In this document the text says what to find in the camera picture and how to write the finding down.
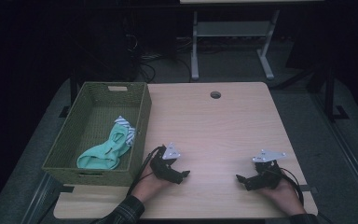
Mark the right hand-held gripper black cable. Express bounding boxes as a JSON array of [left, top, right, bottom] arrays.
[[273, 167, 306, 206]]

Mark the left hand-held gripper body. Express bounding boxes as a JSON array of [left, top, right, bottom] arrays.
[[150, 142, 182, 184]]

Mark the mint green baby garment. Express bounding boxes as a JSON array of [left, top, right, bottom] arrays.
[[76, 115, 137, 171]]

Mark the green woven basket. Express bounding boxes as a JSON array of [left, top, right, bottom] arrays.
[[41, 81, 153, 187]]

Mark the black tape strip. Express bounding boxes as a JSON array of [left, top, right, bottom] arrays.
[[58, 185, 76, 194], [295, 184, 319, 194]]

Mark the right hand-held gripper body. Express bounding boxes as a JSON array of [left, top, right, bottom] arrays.
[[251, 148, 287, 189]]

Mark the tangle of floor cables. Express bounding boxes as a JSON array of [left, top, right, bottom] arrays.
[[124, 34, 194, 84]]

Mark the person's left hand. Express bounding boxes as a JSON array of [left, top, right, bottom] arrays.
[[131, 163, 172, 203]]

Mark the black metal stand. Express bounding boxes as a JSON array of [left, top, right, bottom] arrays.
[[59, 70, 79, 119], [322, 60, 350, 123]]

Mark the person's right hand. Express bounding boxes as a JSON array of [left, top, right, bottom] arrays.
[[258, 178, 307, 217]]

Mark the white metal table frame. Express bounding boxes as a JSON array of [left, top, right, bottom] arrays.
[[190, 9, 281, 81]]

